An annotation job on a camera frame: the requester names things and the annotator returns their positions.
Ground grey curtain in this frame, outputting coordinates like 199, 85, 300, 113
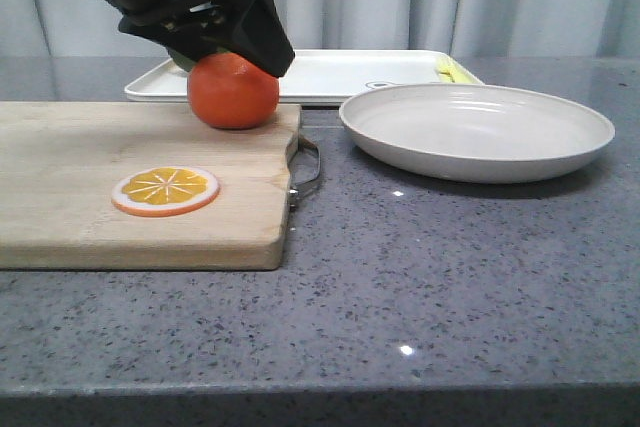
1, 0, 639, 57

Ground orange slice toy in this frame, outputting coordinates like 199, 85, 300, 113
111, 166, 220, 217

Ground beige round plate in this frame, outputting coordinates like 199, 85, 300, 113
339, 84, 615, 184

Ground orange mandarin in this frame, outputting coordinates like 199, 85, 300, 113
187, 52, 280, 130

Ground dark green lime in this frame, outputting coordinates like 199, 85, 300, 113
166, 47, 202, 73

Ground metal cutting board handle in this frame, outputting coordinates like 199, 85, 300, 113
288, 136, 322, 211

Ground wooden cutting board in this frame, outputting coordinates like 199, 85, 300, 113
1, 101, 301, 270

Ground yellow plastic fork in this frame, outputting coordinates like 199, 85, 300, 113
436, 56, 483, 85

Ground white rectangular tray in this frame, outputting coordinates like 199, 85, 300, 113
123, 49, 486, 107

